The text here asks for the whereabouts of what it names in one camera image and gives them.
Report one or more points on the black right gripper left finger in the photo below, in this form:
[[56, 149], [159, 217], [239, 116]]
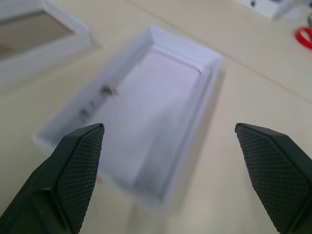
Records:
[[61, 180]]

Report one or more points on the white box lid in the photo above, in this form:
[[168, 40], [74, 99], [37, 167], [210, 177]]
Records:
[[36, 39]]

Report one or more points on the white box tray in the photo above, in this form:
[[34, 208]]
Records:
[[156, 107]]

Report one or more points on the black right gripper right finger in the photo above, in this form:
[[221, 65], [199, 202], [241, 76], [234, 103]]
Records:
[[275, 175]]

